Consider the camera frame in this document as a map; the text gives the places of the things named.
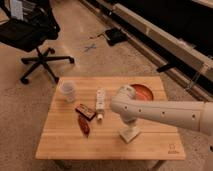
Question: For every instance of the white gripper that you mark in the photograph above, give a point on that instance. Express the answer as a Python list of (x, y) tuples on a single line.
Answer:
[(131, 128)]

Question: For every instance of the white sponge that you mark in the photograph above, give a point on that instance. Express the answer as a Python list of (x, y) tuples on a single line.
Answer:
[(129, 134)]

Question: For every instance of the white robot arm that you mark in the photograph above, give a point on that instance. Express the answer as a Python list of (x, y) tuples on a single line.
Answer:
[(192, 115)]

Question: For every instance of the orange bowl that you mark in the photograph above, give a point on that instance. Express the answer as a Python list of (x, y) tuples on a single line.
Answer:
[(143, 92)]

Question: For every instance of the white tube bottle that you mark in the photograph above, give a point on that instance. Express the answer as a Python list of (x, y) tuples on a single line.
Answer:
[(100, 104)]

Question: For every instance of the red snack packet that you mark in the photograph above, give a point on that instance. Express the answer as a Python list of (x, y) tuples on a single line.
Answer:
[(83, 125)]

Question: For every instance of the dark chocolate bar box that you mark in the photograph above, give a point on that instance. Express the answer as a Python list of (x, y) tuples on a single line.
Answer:
[(87, 112)]

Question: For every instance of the wooden table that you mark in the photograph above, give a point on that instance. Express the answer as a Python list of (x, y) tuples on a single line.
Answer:
[(62, 138)]

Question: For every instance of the clear plastic cup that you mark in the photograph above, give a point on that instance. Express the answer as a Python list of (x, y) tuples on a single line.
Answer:
[(68, 89)]

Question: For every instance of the black bag on floor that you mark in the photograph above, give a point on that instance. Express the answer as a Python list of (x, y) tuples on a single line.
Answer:
[(115, 36)]

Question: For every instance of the black office chair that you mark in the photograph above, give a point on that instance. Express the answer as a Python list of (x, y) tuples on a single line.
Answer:
[(29, 34)]

